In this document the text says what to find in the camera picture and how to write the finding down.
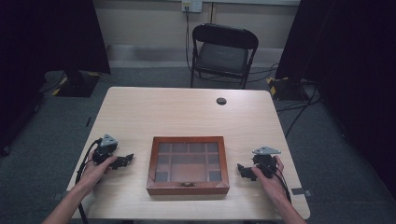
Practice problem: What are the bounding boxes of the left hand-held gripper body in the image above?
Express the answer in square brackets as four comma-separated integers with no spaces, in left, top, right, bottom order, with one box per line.
[92,133,120,166]

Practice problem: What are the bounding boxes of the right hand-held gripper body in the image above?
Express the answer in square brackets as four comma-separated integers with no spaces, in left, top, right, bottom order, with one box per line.
[251,146,282,179]

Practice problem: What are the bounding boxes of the wooden box with glass lid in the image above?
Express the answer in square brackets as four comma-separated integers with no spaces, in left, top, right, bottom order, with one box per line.
[146,135,231,196]

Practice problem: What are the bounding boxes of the person's right hand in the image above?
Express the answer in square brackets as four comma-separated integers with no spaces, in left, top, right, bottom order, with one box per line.
[250,154,289,203]

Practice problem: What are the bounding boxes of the person's left hand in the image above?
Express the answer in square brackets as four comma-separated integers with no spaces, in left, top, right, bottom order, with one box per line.
[76,150,120,192]

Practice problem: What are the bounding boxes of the grey tape strip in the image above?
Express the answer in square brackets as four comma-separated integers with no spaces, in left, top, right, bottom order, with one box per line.
[290,188,313,198]

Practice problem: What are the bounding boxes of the black stand base yellow stripes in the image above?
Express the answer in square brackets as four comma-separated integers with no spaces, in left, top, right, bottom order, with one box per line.
[265,76,311,102]
[51,70,103,98]

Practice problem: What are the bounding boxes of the dark curtain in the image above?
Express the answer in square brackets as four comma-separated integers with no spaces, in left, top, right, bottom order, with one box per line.
[0,0,112,157]
[275,0,396,190]

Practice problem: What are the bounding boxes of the black folding chair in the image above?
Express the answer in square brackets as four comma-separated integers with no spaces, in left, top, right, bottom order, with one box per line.
[190,22,260,91]

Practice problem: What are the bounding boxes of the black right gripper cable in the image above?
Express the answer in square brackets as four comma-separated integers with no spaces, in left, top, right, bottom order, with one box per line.
[274,167,292,204]

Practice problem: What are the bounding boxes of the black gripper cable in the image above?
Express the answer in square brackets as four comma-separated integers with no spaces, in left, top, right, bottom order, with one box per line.
[274,167,292,204]
[75,137,104,224]

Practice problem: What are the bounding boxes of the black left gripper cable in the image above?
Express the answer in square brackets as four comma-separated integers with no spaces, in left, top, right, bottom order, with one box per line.
[75,137,104,224]

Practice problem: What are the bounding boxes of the black floor cables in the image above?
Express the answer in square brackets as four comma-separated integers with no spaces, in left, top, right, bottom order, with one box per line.
[276,83,323,138]

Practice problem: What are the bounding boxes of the black cable from wall socket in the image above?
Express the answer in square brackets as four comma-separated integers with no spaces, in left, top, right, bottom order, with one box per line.
[184,7,194,73]

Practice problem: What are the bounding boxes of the white wall socket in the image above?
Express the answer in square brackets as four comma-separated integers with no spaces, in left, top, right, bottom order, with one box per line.
[181,0,204,14]

